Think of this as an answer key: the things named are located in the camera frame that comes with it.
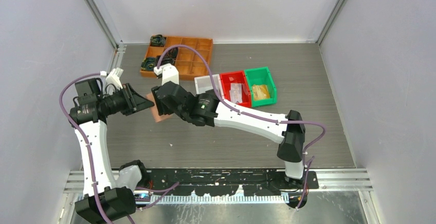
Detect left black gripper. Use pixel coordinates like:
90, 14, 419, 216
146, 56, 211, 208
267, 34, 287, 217
99, 83, 153, 116

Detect pink leather card holder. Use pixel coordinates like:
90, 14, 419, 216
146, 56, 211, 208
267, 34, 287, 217
146, 92, 173, 123

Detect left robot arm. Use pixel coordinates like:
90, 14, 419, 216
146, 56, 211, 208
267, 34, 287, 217
68, 78, 154, 223

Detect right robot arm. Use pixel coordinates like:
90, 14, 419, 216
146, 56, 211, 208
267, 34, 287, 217
151, 82, 309, 189

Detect white plastic bin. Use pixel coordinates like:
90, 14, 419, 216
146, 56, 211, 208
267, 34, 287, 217
194, 74, 224, 98

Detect orange compartment tray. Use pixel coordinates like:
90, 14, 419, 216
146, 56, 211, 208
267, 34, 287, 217
139, 34, 213, 80

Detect red plastic bin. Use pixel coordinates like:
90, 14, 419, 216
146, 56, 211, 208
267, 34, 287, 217
220, 71, 251, 107

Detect clear packets in red bin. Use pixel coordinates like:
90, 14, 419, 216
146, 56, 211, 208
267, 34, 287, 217
229, 83, 243, 104

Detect yellow packet in green bin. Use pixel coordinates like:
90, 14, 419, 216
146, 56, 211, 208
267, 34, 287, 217
251, 84, 270, 101

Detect green plastic bin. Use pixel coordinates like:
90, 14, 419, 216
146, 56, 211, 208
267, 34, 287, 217
244, 67, 277, 107

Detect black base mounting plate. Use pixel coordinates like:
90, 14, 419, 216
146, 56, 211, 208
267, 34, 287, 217
137, 168, 319, 197

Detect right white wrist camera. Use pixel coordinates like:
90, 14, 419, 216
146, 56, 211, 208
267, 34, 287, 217
153, 64, 179, 85

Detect green black strap left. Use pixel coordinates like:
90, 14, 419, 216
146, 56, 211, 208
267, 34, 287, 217
141, 57, 157, 72

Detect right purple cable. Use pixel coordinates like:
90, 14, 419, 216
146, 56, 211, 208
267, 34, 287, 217
156, 45, 327, 211

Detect black strap top compartment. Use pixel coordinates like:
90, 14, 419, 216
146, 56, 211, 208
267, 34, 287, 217
150, 34, 167, 47

